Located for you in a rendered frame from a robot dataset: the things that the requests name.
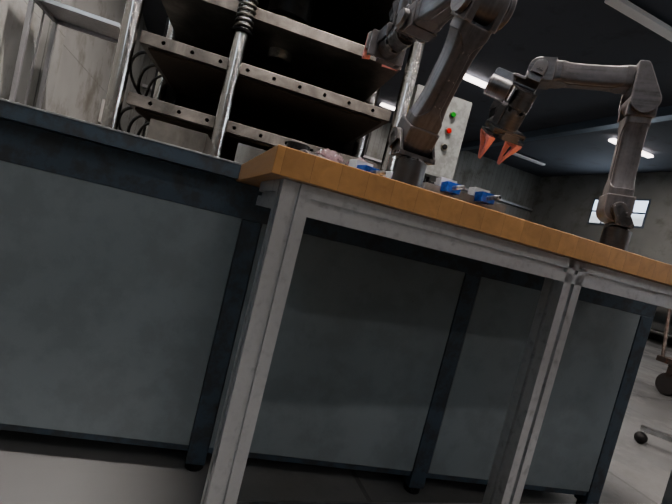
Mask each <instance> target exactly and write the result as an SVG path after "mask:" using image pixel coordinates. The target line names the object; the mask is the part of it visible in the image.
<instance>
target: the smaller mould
mask: <svg viewBox="0 0 672 504"><path fill-rule="evenodd" d="M146 138H150V139H154V140H157V141H161V142H165V143H168V144H172V145H176V146H180V147H183V148H187V149H191V150H194V151H198V152H202V153H205V154H209V155H211V153H212V148H213V143H212V141H211V139H210V138H209V136H208V134H205V133H202V132H198V131H194V130H191V129H187V128H184V127H180V126H177V125H173V124H170V123H166V122H163V121H159V120H155V119H152V118H151V119H150V123H149V128H148V132H147V137H146Z"/></svg>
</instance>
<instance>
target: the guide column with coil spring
mask: <svg viewBox="0 0 672 504"><path fill-rule="evenodd" d="M240 12H246V13H249V14H251V15H253V12H252V11H250V10H247V9H240ZM238 17H244V18H248V19H250V20H251V21H252V17H250V16H248V15H245V14H239V16H238ZM237 22H242V23H246V24H248V25H250V26H251V23H250V22H249V21H246V20H242V19H239V20H238V21H237ZM247 39H248V34H246V33H245V32H243V31H240V30H236V31H235V34H234V38H233V42H232V47H231V51H230V56H229V60H228V64H227V69H226V73H225V77H224V82H223V86H222V91H221V95H220V99H219V104H218V108H217V112H216V117H215V121H214V126H213V130H212V134H211V141H212V143H213V148H212V153H211V155H213V156H216V157H220V156H221V152H222V147H223V143H224V139H225V134H226V130H227V126H228V121H229V117H230V113H231V108H232V104H233V100H234V95H235V91H236V87H237V82H238V78H239V74H240V69H241V65H242V61H243V56H244V52H245V48H246V43H247Z"/></svg>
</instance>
